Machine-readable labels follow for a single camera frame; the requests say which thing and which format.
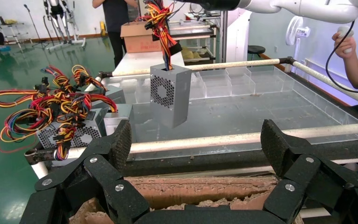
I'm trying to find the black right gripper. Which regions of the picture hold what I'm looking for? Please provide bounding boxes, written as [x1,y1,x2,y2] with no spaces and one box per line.
[179,0,240,11]

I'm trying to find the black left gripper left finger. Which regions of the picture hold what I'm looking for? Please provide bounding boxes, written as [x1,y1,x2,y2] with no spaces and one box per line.
[20,119,150,224]

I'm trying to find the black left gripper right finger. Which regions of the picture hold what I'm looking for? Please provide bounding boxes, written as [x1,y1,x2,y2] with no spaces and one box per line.
[261,119,358,224]

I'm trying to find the grey power supply with wires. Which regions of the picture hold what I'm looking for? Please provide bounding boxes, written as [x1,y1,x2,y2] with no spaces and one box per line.
[143,0,193,129]

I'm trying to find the white handheld remote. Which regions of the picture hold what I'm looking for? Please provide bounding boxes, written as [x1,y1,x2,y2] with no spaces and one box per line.
[337,25,355,54]

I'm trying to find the operator forearm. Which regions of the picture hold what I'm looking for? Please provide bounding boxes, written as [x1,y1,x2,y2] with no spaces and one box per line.
[341,52,358,90]

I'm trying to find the operator hand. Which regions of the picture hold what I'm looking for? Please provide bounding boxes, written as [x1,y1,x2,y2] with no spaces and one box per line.
[331,29,357,60]

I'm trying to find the metal pipe shelf rack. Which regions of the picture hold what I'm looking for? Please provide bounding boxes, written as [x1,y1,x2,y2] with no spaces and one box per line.
[170,12,226,63]

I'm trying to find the white cabinet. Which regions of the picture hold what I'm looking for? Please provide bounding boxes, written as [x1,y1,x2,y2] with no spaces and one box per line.
[225,7,251,63]

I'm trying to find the mesh-sided grey power supply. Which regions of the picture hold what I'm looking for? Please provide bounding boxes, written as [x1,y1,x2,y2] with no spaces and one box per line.
[36,108,109,168]

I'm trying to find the silver power supply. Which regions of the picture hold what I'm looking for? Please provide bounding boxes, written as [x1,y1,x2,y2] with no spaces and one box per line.
[103,103,133,137]

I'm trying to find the yellow bags on shelf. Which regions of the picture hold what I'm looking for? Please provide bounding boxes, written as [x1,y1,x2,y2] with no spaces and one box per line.
[181,46,209,61]

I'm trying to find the black round stool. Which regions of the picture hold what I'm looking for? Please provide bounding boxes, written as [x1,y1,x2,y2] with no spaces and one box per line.
[247,45,266,62]

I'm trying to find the white pvc leg pipe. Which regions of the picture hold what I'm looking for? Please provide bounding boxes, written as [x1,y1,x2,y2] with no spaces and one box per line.
[30,161,49,180]

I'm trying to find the plain grey power supply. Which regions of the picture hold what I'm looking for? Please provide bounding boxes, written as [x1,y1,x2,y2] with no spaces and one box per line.
[91,86,126,109]

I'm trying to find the white standing fan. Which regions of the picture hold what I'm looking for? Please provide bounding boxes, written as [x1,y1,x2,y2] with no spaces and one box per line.
[285,16,311,59]

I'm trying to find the small clear acrylic box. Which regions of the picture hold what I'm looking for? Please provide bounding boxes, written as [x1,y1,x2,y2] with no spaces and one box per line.
[135,77,151,104]
[191,74,206,100]
[225,67,256,96]
[199,70,232,98]
[245,65,285,94]

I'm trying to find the cardboard box with red print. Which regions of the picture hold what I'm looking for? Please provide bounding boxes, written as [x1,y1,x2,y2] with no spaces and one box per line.
[120,21,163,54]

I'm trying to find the clear acrylic tray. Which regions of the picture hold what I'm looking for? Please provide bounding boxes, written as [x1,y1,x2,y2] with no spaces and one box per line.
[100,66,358,160]

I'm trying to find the standing person in black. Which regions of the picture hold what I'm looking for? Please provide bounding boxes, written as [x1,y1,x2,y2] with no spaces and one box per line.
[92,0,138,67]

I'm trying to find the humanoid robot on stand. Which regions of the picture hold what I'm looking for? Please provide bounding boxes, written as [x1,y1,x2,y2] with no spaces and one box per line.
[41,0,86,52]

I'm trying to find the black microphone stand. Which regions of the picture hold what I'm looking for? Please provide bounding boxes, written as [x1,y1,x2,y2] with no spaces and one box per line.
[23,4,48,50]

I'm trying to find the large colourful wire bundle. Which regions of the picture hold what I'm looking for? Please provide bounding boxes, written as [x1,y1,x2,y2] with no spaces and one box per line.
[0,88,118,161]

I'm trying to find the black frame beam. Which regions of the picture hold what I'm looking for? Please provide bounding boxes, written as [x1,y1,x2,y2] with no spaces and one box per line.
[123,145,358,178]

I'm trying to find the small colourful wire bundle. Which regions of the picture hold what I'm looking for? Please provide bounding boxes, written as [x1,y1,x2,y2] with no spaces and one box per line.
[40,64,107,93]

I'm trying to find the black hanging cable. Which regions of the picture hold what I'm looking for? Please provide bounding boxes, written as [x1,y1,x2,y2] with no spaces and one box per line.
[325,20,358,94]

